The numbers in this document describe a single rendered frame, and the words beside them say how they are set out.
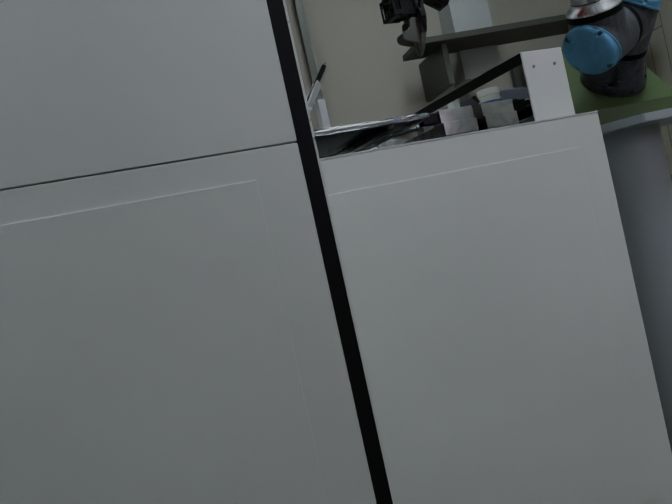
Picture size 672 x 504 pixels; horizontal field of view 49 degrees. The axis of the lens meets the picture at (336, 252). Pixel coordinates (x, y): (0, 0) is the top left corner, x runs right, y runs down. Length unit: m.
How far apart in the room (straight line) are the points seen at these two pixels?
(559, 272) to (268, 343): 0.62
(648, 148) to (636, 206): 0.14
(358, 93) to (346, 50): 0.26
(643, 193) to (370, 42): 2.83
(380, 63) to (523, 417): 3.32
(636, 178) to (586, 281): 0.51
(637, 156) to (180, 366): 1.26
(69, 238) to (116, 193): 0.07
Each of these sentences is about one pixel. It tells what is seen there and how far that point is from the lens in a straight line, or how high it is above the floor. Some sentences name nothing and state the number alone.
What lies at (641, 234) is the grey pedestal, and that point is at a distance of 1.85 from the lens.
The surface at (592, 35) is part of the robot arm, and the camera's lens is 1.67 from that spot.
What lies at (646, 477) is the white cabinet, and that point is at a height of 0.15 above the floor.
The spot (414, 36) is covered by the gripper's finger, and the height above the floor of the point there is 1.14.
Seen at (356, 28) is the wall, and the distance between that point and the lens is 4.45.
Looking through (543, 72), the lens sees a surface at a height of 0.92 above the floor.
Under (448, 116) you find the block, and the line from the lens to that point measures 1.57.
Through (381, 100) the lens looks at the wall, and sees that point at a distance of 4.37.
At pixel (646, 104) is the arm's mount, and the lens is 1.89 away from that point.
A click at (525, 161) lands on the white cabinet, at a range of 1.34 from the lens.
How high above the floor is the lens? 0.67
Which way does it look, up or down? level
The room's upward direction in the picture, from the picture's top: 12 degrees counter-clockwise
